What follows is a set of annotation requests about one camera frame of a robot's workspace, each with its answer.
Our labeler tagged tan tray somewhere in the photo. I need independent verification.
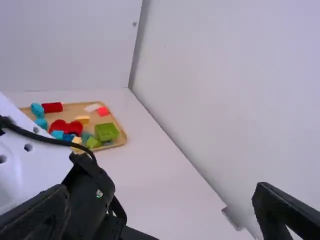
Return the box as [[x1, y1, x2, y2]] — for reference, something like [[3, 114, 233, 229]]
[[18, 100, 128, 154]]

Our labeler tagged white toy brick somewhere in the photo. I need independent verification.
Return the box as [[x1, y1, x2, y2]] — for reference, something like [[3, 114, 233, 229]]
[[83, 104, 100, 114]]

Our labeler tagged large green toy brick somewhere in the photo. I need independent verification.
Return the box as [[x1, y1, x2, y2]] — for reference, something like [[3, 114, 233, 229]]
[[94, 122, 120, 142]]

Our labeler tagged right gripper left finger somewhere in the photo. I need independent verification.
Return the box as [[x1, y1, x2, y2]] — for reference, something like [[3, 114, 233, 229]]
[[0, 184, 71, 240]]

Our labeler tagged teal toy brick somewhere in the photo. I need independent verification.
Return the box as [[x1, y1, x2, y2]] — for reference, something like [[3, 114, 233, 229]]
[[81, 131, 94, 143]]

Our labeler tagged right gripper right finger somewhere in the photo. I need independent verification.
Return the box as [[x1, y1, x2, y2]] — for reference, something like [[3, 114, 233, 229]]
[[251, 181, 320, 240]]

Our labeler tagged light red toy brick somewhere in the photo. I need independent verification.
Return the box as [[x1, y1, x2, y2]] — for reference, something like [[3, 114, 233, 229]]
[[97, 106, 110, 118]]

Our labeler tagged pale yellow toy brick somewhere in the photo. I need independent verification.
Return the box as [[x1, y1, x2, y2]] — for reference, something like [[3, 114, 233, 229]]
[[70, 136, 84, 153]]

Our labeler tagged small green toy brick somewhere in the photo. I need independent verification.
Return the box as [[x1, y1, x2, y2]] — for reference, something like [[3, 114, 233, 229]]
[[85, 136, 103, 150]]

